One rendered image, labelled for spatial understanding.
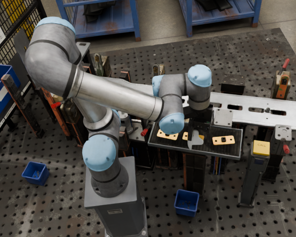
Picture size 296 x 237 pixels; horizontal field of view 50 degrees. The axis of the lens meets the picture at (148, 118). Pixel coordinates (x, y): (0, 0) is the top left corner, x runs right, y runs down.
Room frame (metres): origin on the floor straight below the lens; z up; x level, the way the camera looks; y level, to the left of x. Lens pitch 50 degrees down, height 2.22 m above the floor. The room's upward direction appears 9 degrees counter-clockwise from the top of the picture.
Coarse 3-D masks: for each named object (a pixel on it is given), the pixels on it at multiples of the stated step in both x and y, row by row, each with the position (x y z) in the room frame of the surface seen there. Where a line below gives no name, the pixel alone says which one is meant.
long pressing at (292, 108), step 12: (132, 84) 1.30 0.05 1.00; (216, 96) 1.11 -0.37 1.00; (228, 96) 1.09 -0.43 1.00; (240, 96) 1.08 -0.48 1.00; (252, 96) 1.07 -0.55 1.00; (216, 108) 1.03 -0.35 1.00; (264, 108) 0.98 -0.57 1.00; (276, 108) 0.97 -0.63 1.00; (288, 108) 0.95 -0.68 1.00; (240, 120) 0.93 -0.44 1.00; (252, 120) 0.92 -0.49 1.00; (264, 120) 0.90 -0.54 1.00; (276, 120) 0.89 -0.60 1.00; (288, 120) 0.88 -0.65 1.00
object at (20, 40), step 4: (20, 32) 1.47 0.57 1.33; (24, 32) 1.50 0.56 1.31; (16, 36) 1.44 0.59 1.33; (20, 36) 1.46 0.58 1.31; (24, 36) 1.48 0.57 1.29; (16, 40) 1.42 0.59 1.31; (20, 40) 1.45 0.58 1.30; (24, 40) 1.47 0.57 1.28; (28, 40) 1.50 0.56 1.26; (16, 44) 1.41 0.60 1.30; (20, 44) 1.44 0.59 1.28; (24, 44) 1.46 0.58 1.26; (28, 44) 1.48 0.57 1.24; (16, 48) 1.40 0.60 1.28; (20, 48) 1.42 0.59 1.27; (20, 52) 1.41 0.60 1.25; (24, 52) 1.44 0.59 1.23; (20, 56) 1.40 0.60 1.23; (24, 64) 1.40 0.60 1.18; (32, 80) 1.39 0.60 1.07; (36, 84) 1.41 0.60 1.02; (36, 88) 1.39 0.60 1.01
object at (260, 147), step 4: (256, 140) 0.70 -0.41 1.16; (256, 144) 0.68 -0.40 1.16; (260, 144) 0.67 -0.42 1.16; (264, 144) 0.67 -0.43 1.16; (268, 144) 0.67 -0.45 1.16; (256, 148) 0.66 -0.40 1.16; (260, 148) 0.66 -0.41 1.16; (264, 148) 0.66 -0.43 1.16; (268, 148) 0.65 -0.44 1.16; (256, 152) 0.64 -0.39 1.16; (260, 152) 0.64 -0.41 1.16; (264, 152) 0.64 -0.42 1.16; (268, 152) 0.63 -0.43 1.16
